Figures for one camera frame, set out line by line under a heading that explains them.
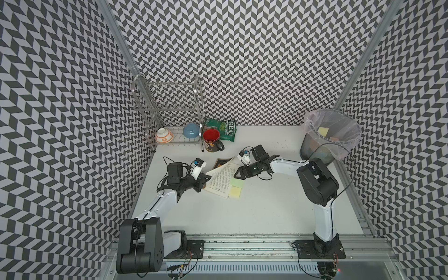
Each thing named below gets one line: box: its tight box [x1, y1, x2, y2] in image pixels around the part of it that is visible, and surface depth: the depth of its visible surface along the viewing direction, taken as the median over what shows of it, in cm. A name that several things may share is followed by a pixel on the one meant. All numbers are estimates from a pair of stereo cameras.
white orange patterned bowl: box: [155, 127, 174, 144], surface depth 105 cm
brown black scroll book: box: [203, 156, 240, 199], surface depth 93 cm
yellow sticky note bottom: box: [229, 186, 242, 199], surface depth 91 cm
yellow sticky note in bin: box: [317, 126, 330, 138], surface depth 99 cm
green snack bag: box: [205, 119, 237, 143], surface depth 118 cm
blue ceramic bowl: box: [182, 123, 201, 139], surface depth 110 cm
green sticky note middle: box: [229, 177, 244, 189], surface depth 93 cm
